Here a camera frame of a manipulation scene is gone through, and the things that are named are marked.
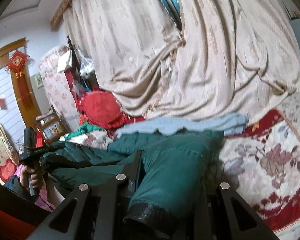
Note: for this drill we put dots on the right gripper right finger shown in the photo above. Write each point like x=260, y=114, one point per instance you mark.
x=222, y=213

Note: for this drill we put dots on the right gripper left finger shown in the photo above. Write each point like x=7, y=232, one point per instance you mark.
x=94, y=212

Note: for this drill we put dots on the green quilted puffer jacket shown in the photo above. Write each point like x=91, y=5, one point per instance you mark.
x=174, y=166

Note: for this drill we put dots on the person's left hand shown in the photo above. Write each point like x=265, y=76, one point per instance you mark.
x=33, y=176

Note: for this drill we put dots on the wooden chair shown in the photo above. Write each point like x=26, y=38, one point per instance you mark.
x=50, y=126

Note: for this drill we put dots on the green knitted cloth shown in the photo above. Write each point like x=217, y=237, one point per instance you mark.
x=83, y=129

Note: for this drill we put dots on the floral covered furniture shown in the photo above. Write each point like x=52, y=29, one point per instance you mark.
x=57, y=88

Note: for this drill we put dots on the floral red white bedspread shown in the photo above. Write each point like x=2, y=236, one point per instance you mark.
x=262, y=164

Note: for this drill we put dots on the red embroidered round cushion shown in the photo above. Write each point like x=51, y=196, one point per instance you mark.
x=101, y=109

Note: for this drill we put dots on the red chinese knot ornament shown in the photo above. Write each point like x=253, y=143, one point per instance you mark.
x=17, y=64

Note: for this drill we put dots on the light blue folded garment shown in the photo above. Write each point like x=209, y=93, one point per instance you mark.
x=229, y=124

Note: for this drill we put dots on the beige patterned curtain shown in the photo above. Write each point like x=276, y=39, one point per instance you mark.
x=227, y=56

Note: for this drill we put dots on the wooden door frame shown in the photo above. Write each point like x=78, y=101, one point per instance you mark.
x=6, y=52

